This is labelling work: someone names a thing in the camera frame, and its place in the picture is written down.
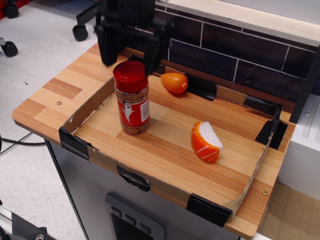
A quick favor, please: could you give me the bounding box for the orange toy carrot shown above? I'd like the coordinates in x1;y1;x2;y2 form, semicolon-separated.
160;72;189;94

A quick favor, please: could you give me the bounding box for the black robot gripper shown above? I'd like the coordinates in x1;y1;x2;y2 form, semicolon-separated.
95;0;173;75

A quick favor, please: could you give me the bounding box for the black floor cable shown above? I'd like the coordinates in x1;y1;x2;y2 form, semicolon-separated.
0;131;47;156

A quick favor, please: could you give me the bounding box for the grey control panel with buttons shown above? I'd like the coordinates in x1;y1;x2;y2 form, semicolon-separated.
104;193;166;240

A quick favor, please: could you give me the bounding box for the cardboard fence with black tape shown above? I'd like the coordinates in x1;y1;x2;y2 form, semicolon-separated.
59;52;293;226

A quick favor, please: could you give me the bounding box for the black metal bracket corner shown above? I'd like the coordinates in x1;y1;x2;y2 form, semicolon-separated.
0;201;56;240

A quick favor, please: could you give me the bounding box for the dark brick backsplash panel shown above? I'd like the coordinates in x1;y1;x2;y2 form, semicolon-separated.
117;0;320;125

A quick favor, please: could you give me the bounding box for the basil bottle red lid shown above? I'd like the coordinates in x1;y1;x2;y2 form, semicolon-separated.
113;60;151;135

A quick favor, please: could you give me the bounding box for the toy salmon sushi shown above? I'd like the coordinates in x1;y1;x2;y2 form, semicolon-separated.
191;121;223;163

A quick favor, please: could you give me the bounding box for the black office chair base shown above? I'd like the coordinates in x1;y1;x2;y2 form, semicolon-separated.
72;0;102;42

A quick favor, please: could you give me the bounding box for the white side cabinet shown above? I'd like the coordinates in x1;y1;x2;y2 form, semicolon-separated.
278;94;320;200

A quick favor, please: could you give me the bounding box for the black caster wheel left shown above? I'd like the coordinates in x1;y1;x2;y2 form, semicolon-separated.
0;37;18;57

